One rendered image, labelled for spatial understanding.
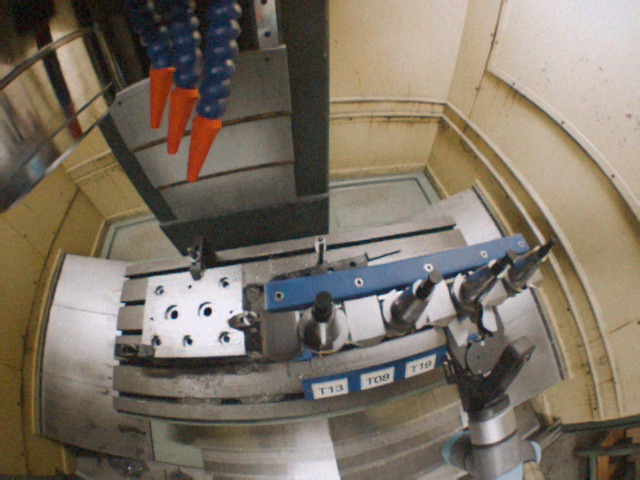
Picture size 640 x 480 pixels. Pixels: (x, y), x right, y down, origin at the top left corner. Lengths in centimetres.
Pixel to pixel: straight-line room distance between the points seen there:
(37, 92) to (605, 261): 101
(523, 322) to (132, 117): 136
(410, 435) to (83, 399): 123
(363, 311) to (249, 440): 61
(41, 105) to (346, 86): 104
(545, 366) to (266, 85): 121
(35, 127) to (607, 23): 100
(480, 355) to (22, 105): 52
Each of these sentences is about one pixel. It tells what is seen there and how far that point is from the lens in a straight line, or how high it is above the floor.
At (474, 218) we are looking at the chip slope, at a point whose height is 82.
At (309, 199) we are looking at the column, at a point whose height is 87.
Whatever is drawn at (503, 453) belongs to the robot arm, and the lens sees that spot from 43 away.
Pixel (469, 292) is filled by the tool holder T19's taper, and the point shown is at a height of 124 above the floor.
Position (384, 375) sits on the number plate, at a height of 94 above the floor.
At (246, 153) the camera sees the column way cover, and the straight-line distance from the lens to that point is 73.
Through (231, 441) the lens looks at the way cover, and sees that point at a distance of 86.
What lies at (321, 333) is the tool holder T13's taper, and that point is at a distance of 27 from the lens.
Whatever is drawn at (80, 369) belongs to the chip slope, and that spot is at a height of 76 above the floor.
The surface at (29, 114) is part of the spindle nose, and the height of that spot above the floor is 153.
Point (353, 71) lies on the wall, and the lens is 109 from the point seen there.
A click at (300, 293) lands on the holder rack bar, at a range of 33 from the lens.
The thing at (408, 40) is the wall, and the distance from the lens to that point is 114.
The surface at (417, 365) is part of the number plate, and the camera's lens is 63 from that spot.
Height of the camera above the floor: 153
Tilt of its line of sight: 56 degrees down
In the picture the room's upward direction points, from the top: 2 degrees counter-clockwise
